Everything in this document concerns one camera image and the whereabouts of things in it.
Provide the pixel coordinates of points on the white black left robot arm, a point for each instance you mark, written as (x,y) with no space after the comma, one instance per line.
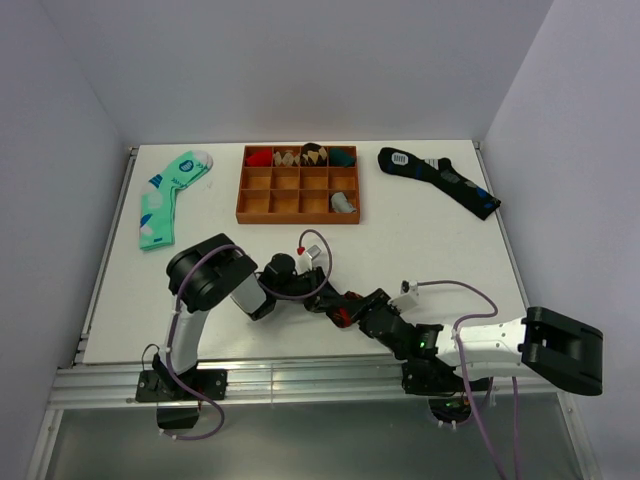
(204,275)

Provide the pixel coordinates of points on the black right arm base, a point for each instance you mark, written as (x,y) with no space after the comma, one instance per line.
(448,401)

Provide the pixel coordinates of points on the rolled dark teal sock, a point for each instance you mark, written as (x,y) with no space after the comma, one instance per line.
(340,158)

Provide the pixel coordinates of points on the rolled black argyle sock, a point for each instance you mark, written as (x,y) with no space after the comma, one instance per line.
(313,155)

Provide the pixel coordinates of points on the mint green sock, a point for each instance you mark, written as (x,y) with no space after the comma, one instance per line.
(158,198)

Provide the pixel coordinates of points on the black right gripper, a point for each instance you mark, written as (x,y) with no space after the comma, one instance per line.
(375,299)

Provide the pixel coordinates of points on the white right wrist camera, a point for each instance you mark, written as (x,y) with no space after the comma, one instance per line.
(408,298)

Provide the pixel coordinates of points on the rolled red sock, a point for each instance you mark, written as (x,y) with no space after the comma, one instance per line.
(262,158)

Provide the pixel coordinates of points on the aluminium front rail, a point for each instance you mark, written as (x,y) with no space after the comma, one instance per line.
(337,379)

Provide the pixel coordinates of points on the brown wooden compartment tray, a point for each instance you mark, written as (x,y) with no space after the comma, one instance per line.
(296,195)

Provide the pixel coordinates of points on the rolled beige argyle sock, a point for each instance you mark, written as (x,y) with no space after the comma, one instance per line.
(287,157)

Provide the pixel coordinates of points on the red yellow argyle sock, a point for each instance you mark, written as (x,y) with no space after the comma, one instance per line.
(345,310)

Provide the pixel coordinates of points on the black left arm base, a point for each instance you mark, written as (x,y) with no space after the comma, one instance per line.
(157,386)

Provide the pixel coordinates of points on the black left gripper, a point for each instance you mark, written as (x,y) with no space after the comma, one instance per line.
(322,300)

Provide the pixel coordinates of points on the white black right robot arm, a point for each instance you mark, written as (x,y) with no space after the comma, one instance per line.
(440,359)

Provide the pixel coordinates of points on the rolled grey sock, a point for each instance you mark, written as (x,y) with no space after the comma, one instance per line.
(340,203)

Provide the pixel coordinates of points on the black blue sock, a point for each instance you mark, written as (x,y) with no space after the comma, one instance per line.
(441,174)

